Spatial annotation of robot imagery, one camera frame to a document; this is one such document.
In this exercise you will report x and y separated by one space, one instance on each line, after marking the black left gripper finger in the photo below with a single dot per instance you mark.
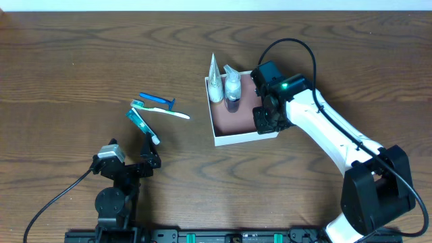
149 153
113 141

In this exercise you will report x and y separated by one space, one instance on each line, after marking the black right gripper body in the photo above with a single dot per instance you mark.
264 121

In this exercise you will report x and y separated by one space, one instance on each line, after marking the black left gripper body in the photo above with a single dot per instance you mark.
133 167

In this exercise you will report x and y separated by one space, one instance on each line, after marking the green Colgate toothpaste tube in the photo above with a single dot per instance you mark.
137 119

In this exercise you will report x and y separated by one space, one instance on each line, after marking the green white toothbrush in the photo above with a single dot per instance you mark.
140 105

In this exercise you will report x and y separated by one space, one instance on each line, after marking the clear pump bottle blue liquid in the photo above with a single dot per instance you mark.
232 88

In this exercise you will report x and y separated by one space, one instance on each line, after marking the white Pantene tube gold cap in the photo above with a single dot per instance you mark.
214 87

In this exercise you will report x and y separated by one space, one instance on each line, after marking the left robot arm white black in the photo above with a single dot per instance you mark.
116 205

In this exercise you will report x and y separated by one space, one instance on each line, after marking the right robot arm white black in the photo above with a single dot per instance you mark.
377 186

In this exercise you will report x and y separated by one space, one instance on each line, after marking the white box pink interior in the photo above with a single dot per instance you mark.
232 128

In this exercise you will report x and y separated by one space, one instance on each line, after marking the blue disposable razor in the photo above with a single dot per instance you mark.
160 100

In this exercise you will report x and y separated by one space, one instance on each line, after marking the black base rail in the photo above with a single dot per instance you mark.
294 235

